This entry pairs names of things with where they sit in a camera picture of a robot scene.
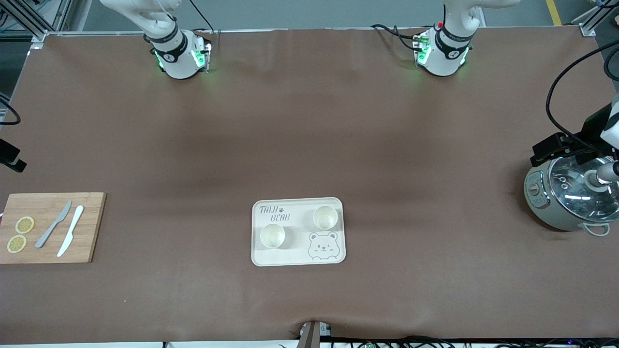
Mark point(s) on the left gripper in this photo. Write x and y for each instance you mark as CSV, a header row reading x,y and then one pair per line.
x,y
591,129

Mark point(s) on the white IKEA cup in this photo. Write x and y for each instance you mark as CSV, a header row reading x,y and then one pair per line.
x,y
272,237
325,217

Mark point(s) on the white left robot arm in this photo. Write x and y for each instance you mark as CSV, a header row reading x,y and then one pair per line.
x,y
442,53

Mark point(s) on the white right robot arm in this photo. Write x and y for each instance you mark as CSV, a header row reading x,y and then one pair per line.
x,y
174,58

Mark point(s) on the glass pot lid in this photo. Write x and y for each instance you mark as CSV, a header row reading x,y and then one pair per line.
x,y
575,193

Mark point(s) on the grey-green cooking pot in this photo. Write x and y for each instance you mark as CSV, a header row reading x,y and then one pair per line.
x,y
556,212

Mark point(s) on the lemon slice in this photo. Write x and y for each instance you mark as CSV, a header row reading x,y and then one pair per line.
x,y
24,225
17,243

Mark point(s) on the grey plastic knife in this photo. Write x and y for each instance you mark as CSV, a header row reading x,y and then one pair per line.
x,y
62,215

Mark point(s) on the white plastic knife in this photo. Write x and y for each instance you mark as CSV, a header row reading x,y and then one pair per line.
x,y
74,222

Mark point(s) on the bamboo cutting board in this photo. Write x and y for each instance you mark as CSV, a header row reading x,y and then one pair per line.
x,y
89,232

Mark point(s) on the brown table cover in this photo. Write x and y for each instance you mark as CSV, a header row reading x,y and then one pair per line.
x,y
309,121

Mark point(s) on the cream tray with bear print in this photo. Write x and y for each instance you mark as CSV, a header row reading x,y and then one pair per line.
x,y
300,241

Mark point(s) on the aluminium frame profile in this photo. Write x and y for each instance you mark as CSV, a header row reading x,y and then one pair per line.
x,y
587,30
38,36

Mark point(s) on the grey table clamp bracket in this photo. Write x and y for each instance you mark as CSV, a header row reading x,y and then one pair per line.
x,y
312,336

